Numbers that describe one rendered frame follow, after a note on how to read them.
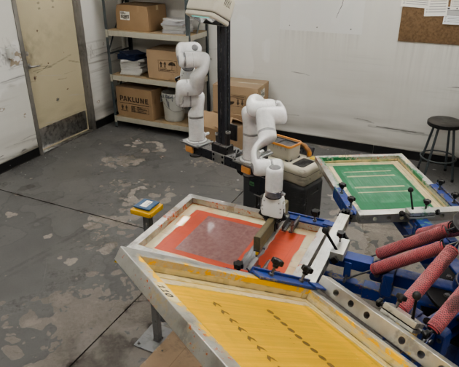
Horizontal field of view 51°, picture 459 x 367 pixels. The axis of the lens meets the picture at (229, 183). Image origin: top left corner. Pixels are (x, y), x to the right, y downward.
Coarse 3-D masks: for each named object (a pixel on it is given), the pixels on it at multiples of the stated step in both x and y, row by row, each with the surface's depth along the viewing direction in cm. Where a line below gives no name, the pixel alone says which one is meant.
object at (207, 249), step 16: (176, 240) 231; (192, 240) 231; (208, 240) 231; (224, 240) 231; (192, 256) 219; (208, 256) 219; (224, 256) 219; (240, 256) 219; (272, 256) 219; (288, 256) 219
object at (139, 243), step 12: (180, 204) 256; (204, 204) 261; (216, 204) 257; (228, 204) 256; (168, 216) 244; (252, 216) 251; (156, 228) 234; (300, 228) 241; (312, 228) 238; (144, 240) 226; (156, 252) 216; (312, 252) 216; (300, 264) 207; (300, 276) 200
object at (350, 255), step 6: (348, 252) 207; (348, 258) 203; (354, 258) 203; (360, 258) 203; (366, 258) 203; (372, 258) 203; (336, 264) 206; (342, 264) 205; (354, 264) 202; (360, 264) 201; (366, 264) 200; (360, 270) 202; (366, 270) 201
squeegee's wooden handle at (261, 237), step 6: (288, 204) 228; (282, 216) 223; (270, 222) 210; (264, 228) 206; (270, 228) 210; (258, 234) 202; (264, 234) 204; (270, 234) 212; (258, 240) 200; (264, 240) 206; (258, 246) 202
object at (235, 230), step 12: (192, 216) 251; (204, 216) 251; (216, 216) 251; (180, 228) 241; (192, 228) 241; (204, 228) 241; (216, 228) 241; (228, 228) 241; (240, 228) 241; (252, 228) 241; (228, 240) 231; (240, 240) 231; (252, 240) 231; (276, 240) 231; (288, 240) 231; (300, 240) 231; (276, 252) 222; (288, 252) 222
